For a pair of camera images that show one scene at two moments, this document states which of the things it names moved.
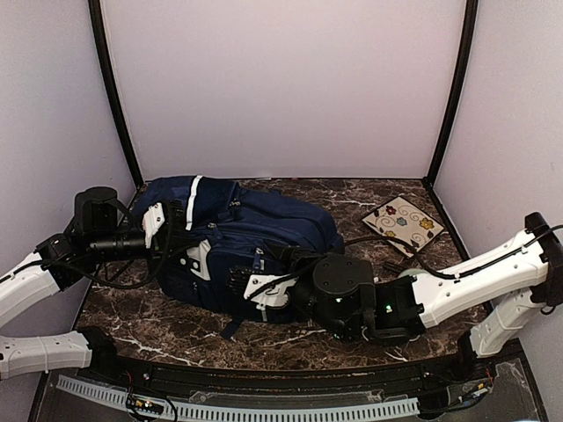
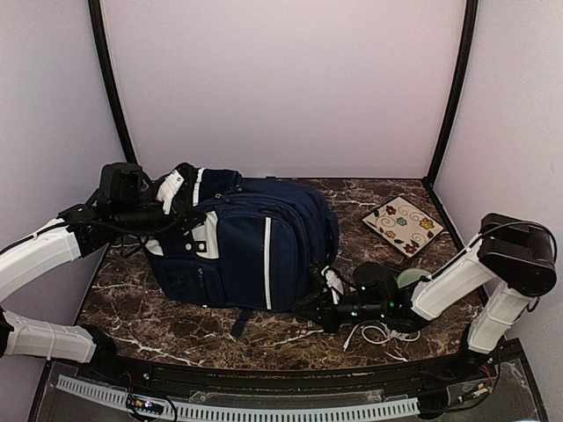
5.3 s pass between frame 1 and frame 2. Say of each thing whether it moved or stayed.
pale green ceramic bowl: stayed
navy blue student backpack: moved
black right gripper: moved
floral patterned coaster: stayed
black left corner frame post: stayed
